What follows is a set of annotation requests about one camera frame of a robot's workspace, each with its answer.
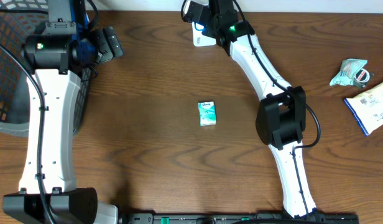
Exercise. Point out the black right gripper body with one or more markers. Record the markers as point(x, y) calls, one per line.
point(209, 22)

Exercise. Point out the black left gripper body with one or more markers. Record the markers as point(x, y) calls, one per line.
point(112, 45)

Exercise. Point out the light blue tissue pack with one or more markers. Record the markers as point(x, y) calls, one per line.
point(207, 113)

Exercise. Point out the teal snack packet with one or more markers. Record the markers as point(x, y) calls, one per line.
point(348, 70)

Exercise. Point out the large yellow snack bag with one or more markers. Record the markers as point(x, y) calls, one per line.
point(367, 109)

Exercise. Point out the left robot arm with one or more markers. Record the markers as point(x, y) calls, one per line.
point(54, 61)

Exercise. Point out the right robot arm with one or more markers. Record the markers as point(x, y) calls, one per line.
point(281, 117)

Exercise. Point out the grey plastic mesh basket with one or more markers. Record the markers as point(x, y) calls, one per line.
point(18, 20)

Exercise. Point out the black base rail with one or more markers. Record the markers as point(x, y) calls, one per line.
point(269, 218)

